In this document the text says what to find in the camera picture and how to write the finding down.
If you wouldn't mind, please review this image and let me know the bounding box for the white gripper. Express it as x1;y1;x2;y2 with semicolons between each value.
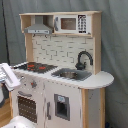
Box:
0;63;20;91

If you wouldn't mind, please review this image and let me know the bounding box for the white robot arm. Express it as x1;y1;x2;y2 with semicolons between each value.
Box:
0;63;35;128

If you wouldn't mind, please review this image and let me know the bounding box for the wooden toy kitchen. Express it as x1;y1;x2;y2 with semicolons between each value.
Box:
14;11;114;128

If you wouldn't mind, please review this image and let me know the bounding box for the right red stove knob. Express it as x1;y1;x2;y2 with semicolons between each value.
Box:
31;81;37;88

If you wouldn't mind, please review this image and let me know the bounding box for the toy oven door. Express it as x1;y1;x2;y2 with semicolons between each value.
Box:
11;89;43;128

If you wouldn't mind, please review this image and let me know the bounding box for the black toy stovetop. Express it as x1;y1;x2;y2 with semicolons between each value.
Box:
16;62;55;73

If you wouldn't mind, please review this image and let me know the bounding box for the white cabinet door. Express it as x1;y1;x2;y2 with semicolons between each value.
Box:
45;81;82;128

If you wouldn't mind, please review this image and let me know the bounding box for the grey toy sink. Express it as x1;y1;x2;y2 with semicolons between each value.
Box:
52;68;92;81

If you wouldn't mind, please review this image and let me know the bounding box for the grey range hood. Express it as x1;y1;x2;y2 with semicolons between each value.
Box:
24;16;52;34

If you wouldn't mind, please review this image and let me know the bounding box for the black toy faucet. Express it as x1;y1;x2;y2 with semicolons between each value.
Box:
75;51;93;70

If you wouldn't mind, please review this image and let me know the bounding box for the toy microwave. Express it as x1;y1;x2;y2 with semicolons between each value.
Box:
54;15;87;34

